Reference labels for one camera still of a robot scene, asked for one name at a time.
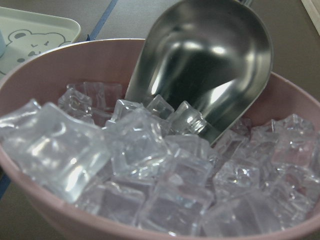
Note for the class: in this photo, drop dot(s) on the wooden cutting board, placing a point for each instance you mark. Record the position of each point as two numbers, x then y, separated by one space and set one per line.
312 8

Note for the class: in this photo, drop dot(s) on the pink bowl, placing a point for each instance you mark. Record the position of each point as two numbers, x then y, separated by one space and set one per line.
44 78

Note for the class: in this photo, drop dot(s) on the cream bear serving tray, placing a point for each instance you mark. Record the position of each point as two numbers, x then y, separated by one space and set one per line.
29 34

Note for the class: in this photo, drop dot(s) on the stainless steel ice scoop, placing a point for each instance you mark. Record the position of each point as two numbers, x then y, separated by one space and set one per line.
215 54

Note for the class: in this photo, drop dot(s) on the light blue cup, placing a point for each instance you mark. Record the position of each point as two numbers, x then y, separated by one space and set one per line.
2 44

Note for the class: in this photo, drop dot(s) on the clear ice cubes pile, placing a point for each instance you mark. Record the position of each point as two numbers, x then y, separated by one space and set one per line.
148 168

